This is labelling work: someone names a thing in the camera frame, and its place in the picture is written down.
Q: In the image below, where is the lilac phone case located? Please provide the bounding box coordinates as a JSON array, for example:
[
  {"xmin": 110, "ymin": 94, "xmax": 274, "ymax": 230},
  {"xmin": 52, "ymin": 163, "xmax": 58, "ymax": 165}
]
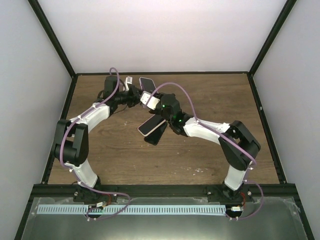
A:
[{"xmin": 139, "ymin": 76, "xmax": 158, "ymax": 95}]

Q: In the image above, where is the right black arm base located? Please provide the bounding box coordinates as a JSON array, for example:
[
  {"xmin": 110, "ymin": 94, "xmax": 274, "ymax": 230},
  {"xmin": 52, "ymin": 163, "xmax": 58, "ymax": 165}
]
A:
[{"xmin": 205, "ymin": 182, "xmax": 253, "ymax": 204}]

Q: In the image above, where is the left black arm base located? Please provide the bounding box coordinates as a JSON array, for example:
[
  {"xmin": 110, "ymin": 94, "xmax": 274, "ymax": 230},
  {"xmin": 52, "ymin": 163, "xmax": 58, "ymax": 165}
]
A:
[{"xmin": 71, "ymin": 181, "xmax": 118, "ymax": 203}]

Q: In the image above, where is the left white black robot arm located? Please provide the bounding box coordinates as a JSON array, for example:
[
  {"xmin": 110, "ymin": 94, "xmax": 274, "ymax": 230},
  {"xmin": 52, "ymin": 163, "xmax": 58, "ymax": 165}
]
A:
[{"xmin": 50, "ymin": 75, "xmax": 142, "ymax": 202}]

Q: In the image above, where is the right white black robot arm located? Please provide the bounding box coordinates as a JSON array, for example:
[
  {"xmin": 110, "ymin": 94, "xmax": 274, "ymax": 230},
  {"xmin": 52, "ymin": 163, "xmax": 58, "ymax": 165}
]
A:
[{"xmin": 140, "ymin": 91, "xmax": 261, "ymax": 202}]

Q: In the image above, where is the black phone on table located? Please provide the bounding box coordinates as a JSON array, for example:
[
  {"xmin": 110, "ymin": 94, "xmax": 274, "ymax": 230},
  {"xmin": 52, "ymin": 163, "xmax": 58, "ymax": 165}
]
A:
[{"xmin": 144, "ymin": 122, "xmax": 168, "ymax": 146}]

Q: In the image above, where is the light blue slotted strip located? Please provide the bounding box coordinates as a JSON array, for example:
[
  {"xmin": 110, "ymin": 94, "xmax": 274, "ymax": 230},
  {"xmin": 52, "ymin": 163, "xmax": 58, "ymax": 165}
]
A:
[{"xmin": 36, "ymin": 204, "xmax": 226, "ymax": 216}]

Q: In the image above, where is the clear plastic sheet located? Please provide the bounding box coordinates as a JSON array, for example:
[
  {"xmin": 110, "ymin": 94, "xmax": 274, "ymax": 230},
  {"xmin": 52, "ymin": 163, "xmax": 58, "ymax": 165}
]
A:
[{"xmin": 22, "ymin": 197, "xmax": 307, "ymax": 240}]

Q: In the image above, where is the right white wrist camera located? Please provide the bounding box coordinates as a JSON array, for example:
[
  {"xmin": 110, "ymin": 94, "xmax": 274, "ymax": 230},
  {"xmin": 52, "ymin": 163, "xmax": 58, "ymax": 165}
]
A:
[{"xmin": 140, "ymin": 91, "xmax": 160, "ymax": 110}]

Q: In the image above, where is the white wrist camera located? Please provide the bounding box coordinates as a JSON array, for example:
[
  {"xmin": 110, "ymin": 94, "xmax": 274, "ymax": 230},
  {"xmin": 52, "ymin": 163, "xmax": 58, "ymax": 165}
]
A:
[
  {"xmin": 140, "ymin": 91, "xmax": 160, "ymax": 110},
  {"xmin": 123, "ymin": 76, "xmax": 133, "ymax": 92}
]

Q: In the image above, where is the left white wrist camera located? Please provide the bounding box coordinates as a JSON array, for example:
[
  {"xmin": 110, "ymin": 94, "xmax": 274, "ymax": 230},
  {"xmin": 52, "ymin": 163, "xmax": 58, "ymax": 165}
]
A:
[{"xmin": 123, "ymin": 76, "xmax": 133, "ymax": 92}]

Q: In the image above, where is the black front frame rail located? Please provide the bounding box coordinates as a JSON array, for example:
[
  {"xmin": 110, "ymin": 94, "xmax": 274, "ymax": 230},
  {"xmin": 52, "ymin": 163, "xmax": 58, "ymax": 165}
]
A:
[{"xmin": 32, "ymin": 183, "xmax": 297, "ymax": 201}]

